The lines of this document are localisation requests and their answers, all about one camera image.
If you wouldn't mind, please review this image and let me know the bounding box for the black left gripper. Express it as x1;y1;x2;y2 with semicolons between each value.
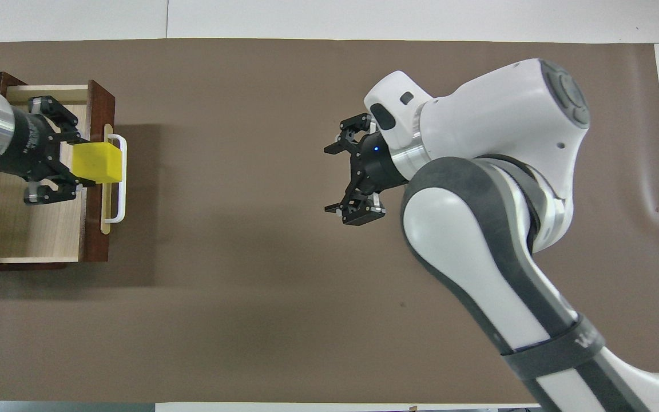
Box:
0;96;97;205

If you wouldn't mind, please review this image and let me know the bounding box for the yellow block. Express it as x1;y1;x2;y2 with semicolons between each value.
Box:
72;142;123;184

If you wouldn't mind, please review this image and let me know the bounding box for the white drawer handle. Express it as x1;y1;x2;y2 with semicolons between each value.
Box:
104;134;128;224

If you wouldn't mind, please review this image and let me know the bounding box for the brown paper table mat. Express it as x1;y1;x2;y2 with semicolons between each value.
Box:
0;38;659;404

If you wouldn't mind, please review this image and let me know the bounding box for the wooden drawer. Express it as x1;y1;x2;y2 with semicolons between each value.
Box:
0;80;116;265

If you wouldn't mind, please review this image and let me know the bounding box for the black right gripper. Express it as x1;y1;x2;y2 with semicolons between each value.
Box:
324;113;410;227

